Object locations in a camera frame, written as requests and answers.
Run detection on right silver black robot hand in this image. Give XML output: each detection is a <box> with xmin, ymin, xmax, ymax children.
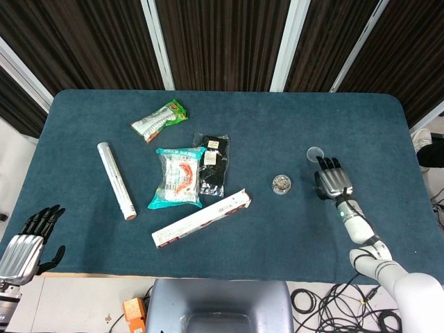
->
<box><xmin>313</xmin><ymin>156</ymin><xmax>355</xmax><ymax>201</ymax></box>

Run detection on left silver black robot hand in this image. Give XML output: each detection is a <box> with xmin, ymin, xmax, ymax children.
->
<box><xmin>0</xmin><ymin>204</ymin><xmax>67</xmax><ymax>286</ymax></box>

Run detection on clear round container of rubber bands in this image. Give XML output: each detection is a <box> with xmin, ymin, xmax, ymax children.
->
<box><xmin>271</xmin><ymin>174</ymin><xmax>292</xmax><ymax>195</ymax></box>

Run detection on clear round lid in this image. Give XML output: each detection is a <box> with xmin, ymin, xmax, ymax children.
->
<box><xmin>306</xmin><ymin>146</ymin><xmax>326</xmax><ymax>163</ymax></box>

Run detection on white shoe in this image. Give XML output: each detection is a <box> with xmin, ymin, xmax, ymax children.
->
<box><xmin>411</xmin><ymin>128</ymin><xmax>433</xmax><ymax>153</ymax></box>

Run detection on black trouser leg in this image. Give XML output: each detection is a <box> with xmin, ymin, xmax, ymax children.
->
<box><xmin>416</xmin><ymin>137</ymin><xmax>444</xmax><ymax>169</ymax></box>

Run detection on white cylindrical tube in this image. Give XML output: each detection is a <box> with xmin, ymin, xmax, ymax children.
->
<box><xmin>96</xmin><ymin>141</ymin><xmax>137</xmax><ymax>221</ymax></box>

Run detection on dark teal table mat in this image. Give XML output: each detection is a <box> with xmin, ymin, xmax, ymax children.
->
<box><xmin>0</xmin><ymin>89</ymin><xmax>444</xmax><ymax>286</ymax></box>

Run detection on black socks in clear bag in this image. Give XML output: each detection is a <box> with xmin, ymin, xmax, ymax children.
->
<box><xmin>192</xmin><ymin>133</ymin><xmax>231</xmax><ymax>198</ymax></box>

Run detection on orange box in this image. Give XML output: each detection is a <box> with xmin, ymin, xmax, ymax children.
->
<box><xmin>122</xmin><ymin>296</ymin><xmax>147</xmax><ymax>333</ymax></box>

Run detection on long white red box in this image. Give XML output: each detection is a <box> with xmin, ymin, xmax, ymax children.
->
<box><xmin>151</xmin><ymin>188</ymin><xmax>253</xmax><ymax>249</ymax></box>

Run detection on teal shrimp snack bag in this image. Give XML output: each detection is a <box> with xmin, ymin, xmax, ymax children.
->
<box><xmin>147</xmin><ymin>146</ymin><xmax>207</xmax><ymax>210</ymax></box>

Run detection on green white snack packet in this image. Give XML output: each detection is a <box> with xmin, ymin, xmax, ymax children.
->
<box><xmin>130</xmin><ymin>99</ymin><xmax>189</xmax><ymax>144</ymax></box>

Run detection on black floor cables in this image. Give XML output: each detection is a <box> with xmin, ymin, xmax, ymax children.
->
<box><xmin>289</xmin><ymin>273</ymin><xmax>403</xmax><ymax>333</ymax></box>

